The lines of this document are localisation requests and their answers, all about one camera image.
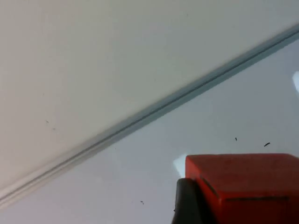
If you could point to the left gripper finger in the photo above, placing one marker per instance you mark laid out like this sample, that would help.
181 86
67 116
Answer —
189 205

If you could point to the red cube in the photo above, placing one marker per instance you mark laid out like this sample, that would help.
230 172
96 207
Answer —
247 186

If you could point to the grey-framed whiteboard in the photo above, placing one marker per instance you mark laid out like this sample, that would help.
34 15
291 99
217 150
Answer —
140 168

